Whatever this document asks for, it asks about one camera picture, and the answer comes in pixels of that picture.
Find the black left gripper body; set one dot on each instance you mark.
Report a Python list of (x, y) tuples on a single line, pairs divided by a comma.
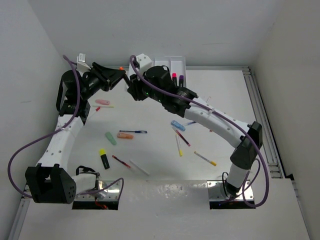
[(97, 79)]

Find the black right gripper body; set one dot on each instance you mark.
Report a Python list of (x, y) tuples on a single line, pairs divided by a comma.
[(142, 90)]

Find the pink cap black highlighter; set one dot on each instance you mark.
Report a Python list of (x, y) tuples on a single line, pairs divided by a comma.
[(174, 79)]

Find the purple cap black highlighter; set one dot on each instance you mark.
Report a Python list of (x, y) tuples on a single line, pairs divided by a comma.
[(181, 81)]

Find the green eraser case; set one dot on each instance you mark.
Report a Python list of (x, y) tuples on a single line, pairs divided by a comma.
[(110, 138)]

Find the dark red gel pen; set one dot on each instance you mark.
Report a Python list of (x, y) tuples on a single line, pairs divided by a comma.
[(181, 136)]

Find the orange eraser case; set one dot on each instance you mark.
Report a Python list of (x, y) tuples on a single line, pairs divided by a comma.
[(122, 135)]

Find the yellow cap black highlighter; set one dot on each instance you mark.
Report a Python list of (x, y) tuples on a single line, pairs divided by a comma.
[(104, 159)]

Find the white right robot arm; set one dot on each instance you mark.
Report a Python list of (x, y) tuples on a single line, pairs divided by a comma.
[(244, 137)]

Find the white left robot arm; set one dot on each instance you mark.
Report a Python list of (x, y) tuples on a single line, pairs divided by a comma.
[(49, 181)]

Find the white divided organizer tray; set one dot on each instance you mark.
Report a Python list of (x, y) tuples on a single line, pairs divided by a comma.
[(175, 64)]

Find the pink eraser case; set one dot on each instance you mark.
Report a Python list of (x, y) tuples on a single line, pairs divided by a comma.
[(102, 102)]

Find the red tip white pen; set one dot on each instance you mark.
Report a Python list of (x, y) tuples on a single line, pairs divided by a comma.
[(93, 112)]

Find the blue eraser case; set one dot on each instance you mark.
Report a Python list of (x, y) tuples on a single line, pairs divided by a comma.
[(177, 125)]

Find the blue ballpoint pen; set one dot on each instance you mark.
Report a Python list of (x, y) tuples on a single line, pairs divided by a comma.
[(132, 132)]

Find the white marker pen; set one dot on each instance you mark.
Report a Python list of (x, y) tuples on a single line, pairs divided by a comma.
[(139, 167)]

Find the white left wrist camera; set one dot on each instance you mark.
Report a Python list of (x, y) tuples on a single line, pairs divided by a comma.
[(81, 64)]

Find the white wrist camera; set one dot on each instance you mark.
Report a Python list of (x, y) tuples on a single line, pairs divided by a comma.
[(81, 64), (143, 63)]

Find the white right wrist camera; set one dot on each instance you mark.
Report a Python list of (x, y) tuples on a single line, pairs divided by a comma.
[(143, 63)]

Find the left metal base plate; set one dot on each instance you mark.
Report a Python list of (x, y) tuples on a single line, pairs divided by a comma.
[(106, 190)]

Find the metal base plate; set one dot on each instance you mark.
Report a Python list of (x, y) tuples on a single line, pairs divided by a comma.
[(216, 192), (106, 190)]

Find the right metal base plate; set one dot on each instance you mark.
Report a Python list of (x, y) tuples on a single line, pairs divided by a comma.
[(216, 192)]

